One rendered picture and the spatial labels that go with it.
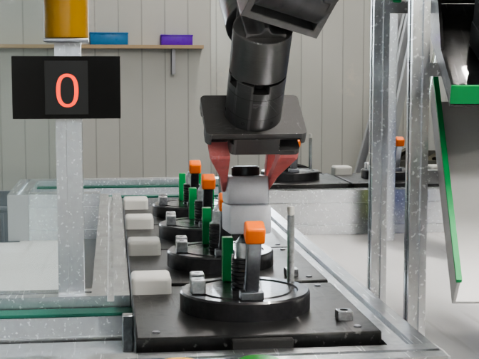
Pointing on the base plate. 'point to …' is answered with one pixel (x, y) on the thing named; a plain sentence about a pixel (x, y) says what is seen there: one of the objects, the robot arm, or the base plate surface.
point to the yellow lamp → (65, 18)
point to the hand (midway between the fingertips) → (245, 181)
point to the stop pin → (127, 332)
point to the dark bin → (455, 50)
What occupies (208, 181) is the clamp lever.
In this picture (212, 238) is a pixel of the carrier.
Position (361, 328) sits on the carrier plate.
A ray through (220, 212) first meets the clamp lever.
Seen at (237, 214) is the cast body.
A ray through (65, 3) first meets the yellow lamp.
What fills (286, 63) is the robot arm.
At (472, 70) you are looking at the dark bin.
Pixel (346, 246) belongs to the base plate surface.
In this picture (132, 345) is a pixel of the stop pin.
